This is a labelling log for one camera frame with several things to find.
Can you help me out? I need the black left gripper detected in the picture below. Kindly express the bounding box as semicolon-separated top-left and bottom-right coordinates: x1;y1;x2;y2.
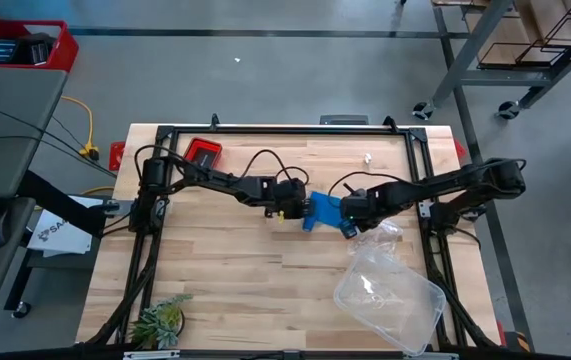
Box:
274;179;317;221

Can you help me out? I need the blue elastic bandage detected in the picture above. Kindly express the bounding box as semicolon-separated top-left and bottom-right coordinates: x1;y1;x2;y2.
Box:
301;190;360;240

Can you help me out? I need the clear plastic bag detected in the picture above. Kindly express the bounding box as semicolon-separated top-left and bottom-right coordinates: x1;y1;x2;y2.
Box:
346;218;407;257

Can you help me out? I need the clear plastic container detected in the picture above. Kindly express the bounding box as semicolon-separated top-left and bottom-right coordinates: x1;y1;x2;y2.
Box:
332;243;448;358

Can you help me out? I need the red plastic bin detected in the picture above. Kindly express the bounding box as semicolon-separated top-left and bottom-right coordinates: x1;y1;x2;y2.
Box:
183;136;224;169

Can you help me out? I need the green potted succulent plant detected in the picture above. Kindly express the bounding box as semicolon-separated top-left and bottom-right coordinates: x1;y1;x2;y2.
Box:
128;293;195;351

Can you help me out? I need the grey metal cart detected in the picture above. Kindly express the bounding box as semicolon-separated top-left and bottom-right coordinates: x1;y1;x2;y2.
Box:
411;0;571;122

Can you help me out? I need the white printed paper sheet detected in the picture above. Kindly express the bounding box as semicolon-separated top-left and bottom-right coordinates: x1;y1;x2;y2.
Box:
26;194;97;257

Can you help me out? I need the red floor crate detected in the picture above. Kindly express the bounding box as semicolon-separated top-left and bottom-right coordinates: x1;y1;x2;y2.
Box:
0;19;80;73

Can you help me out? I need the grey desk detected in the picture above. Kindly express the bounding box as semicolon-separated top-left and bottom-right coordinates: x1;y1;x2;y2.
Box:
0;66;69;330

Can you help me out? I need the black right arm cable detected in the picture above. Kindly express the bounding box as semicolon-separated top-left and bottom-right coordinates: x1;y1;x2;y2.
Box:
326;170;417;199

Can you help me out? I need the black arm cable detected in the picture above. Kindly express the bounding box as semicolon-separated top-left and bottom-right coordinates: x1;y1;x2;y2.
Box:
240;148;312;187
326;170;417;199

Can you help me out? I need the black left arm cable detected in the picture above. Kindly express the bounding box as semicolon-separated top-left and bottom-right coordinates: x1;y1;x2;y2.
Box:
240;148;312;187

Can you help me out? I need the black aluminium rig frame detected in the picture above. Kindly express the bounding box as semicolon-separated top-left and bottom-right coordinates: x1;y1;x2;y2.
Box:
86;113;500;352

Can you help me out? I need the thick yellow floor cable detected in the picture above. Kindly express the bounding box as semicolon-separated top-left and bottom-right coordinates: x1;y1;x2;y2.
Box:
59;95;116;197

